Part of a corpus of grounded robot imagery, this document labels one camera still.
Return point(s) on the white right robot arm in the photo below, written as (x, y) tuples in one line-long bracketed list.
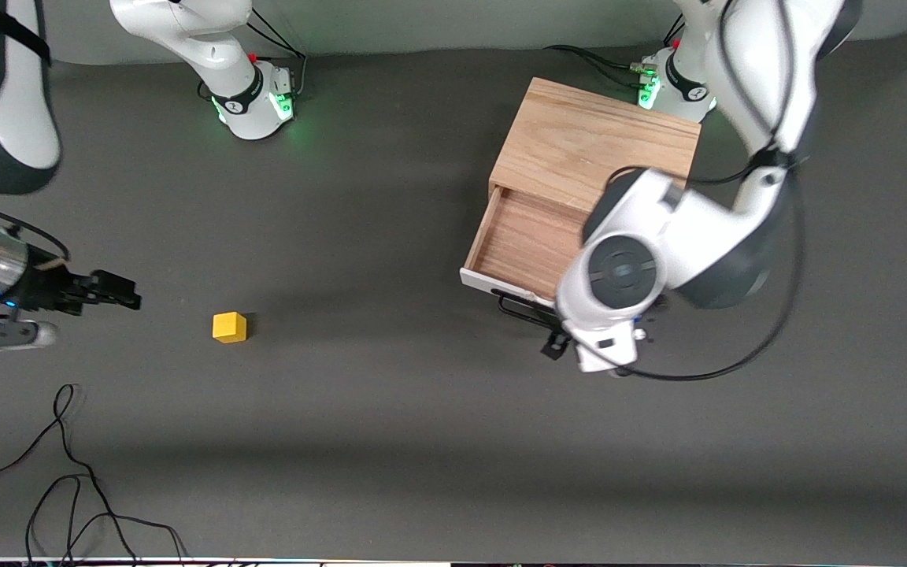
[(233, 79)]

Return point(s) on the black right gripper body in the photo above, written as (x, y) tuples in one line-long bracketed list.
[(46, 289)]

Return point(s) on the light wooden drawer cabinet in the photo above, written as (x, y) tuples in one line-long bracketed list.
[(579, 134)]

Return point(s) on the white-fronted wooden drawer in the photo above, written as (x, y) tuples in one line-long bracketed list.
[(524, 244)]

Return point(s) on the yellow cube block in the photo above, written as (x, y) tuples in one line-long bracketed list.
[(229, 327)]

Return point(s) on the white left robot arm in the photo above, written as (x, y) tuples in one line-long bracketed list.
[(682, 228)]

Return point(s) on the dark grey table mat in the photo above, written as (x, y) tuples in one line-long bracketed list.
[(422, 394)]

